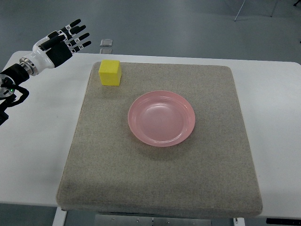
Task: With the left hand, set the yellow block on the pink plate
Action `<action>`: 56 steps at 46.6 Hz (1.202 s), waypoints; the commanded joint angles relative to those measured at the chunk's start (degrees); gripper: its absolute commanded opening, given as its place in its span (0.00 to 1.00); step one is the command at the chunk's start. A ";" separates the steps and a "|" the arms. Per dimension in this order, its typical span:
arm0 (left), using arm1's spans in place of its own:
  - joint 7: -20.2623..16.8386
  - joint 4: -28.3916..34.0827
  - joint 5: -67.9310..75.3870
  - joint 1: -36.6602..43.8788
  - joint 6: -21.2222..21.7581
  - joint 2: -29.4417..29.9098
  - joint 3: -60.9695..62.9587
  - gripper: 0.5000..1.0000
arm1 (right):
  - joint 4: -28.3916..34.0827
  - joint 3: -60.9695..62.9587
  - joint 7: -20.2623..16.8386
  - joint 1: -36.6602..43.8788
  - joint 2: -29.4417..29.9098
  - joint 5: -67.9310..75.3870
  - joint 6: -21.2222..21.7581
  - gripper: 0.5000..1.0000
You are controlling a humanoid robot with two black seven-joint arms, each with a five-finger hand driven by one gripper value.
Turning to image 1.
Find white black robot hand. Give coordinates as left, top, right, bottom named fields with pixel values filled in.
left=19, top=19, right=91, bottom=76

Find yellow foam block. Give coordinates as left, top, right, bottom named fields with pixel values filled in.
left=98, top=59, right=122, bottom=86

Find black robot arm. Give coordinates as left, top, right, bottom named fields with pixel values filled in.
left=0, top=63, right=30, bottom=125

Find pink plate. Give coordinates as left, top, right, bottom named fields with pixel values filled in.
left=127, top=90, right=196, bottom=147

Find floor outlet cover near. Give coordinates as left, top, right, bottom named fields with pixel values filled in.
left=100, top=48, right=112, bottom=54

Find floor outlet cover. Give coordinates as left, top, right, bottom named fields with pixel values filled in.
left=100, top=48, right=112, bottom=54
left=100, top=39, right=113, bottom=47

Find floor outlet cover far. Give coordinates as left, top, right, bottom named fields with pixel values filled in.
left=100, top=39, right=113, bottom=47

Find white table leg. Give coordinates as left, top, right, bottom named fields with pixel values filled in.
left=52, top=207, right=67, bottom=226

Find grey metal table base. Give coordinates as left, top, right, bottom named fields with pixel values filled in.
left=94, top=214, right=212, bottom=226

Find beige fabric mat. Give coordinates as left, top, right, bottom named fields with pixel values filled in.
left=56, top=63, right=263, bottom=218

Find metal stand legs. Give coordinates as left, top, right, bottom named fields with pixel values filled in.
left=234, top=0, right=301, bottom=22

